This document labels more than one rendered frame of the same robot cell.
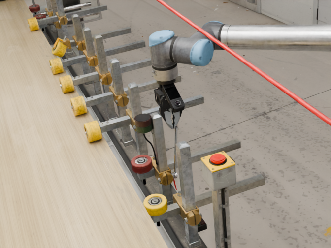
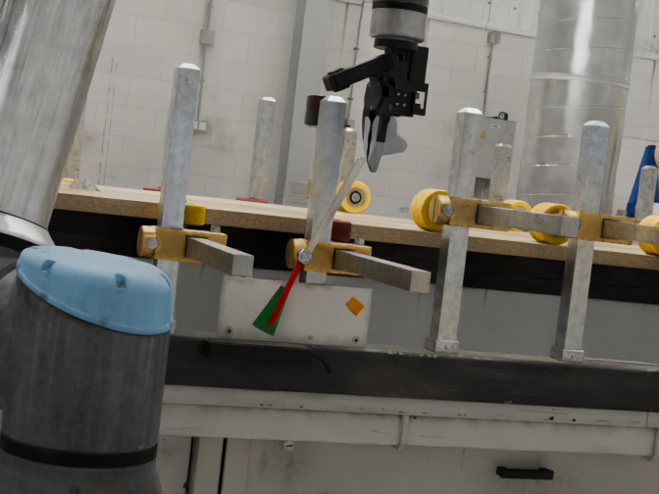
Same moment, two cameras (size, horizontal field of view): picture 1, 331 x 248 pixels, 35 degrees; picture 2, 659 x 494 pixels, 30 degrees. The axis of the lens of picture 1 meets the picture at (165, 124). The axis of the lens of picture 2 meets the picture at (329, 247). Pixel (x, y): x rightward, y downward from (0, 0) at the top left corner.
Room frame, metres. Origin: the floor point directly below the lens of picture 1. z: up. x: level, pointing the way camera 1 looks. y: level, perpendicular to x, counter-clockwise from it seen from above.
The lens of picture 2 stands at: (1.60, -2.01, 0.97)
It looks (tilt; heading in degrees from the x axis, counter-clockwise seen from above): 3 degrees down; 88
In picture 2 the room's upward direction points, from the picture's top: 7 degrees clockwise
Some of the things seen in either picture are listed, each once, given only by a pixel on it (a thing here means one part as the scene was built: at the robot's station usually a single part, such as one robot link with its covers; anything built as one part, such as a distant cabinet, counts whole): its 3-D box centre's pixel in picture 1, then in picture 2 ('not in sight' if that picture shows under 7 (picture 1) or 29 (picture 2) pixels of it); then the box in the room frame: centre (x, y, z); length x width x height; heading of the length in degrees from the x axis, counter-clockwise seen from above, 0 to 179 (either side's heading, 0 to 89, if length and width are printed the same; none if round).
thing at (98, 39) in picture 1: (105, 80); not in sight; (2.35, 0.27, 0.92); 0.03 x 0.03 x 0.48; 18
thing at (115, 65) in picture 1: (121, 107); (580, 254); (2.11, 0.19, 0.89); 0.03 x 0.03 x 0.48; 18
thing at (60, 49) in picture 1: (59, 48); not in sight; (2.82, 0.55, 0.93); 0.09 x 0.08 x 0.09; 108
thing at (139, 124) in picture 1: (143, 120); (324, 104); (1.62, 0.08, 1.10); 0.06 x 0.06 x 0.02
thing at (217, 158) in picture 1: (217, 159); not in sight; (1.15, -0.13, 1.22); 0.04 x 0.04 x 0.02
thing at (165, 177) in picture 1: (160, 170); (327, 257); (1.65, 0.04, 0.85); 0.13 x 0.06 x 0.05; 18
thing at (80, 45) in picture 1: (80, 42); not in sight; (2.84, 0.43, 0.95); 0.13 x 0.06 x 0.05; 18
